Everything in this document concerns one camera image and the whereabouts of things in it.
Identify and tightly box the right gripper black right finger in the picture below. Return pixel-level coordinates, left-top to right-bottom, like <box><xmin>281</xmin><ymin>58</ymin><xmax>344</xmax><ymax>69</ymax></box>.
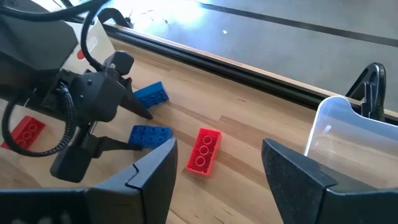
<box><xmin>261</xmin><ymin>138</ymin><xmax>379</xmax><ymax>224</ymax></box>

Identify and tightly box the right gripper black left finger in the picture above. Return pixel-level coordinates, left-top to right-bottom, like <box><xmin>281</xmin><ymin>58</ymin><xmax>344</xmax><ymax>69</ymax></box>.
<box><xmin>83</xmin><ymin>138</ymin><xmax>179</xmax><ymax>224</ymax></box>

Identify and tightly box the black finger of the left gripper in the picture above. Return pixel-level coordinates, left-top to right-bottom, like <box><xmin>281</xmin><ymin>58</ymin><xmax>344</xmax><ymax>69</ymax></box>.
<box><xmin>104</xmin><ymin>50</ymin><xmax>154</xmax><ymax>121</ymax></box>
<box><xmin>50</xmin><ymin>136</ymin><xmax>144</xmax><ymax>184</ymax></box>

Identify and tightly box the blue toy brick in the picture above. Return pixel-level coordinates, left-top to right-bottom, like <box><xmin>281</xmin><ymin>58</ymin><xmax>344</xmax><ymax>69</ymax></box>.
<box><xmin>127</xmin><ymin>124</ymin><xmax>174</xmax><ymax>149</ymax></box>
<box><xmin>132</xmin><ymin>81</ymin><xmax>170</xmax><ymax>110</ymax></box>

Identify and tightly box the opaque white plastic bin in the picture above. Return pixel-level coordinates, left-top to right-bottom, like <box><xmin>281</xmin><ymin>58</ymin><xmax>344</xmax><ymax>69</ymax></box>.
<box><xmin>29</xmin><ymin>17</ymin><xmax>116</xmax><ymax>75</ymax></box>

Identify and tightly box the clear plastic bin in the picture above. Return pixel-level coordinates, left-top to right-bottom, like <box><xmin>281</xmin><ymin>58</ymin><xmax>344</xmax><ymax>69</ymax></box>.
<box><xmin>303</xmin><ymin>95</ymin><xmax>398</xmax><ymax>190</ymax></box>

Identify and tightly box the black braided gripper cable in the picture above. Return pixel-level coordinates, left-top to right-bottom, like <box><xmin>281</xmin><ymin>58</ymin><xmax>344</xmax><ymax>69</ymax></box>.
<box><xmin>1</xmin><ymin>85</ymin><xmax>78</xmax><ymax>157</ymax></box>

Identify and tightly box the black smooth cable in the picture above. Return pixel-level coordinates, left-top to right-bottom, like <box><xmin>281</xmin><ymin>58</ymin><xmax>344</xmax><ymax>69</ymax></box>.
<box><xmin>0</xmin><ymin>0</ymin><xmax>110</xmax><ymax>73</ymax></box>

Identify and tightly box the black table edge bracket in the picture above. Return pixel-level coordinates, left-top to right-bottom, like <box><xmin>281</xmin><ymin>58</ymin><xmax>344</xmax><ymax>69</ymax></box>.
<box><xmin>96</xmin><ymin>7</ymin><xmax>133</xmax><ymax>29</ymax></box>
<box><xmin>345</xmin><ymin>62</ymin><xmax>387</xmax><ymax>123</ymax></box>

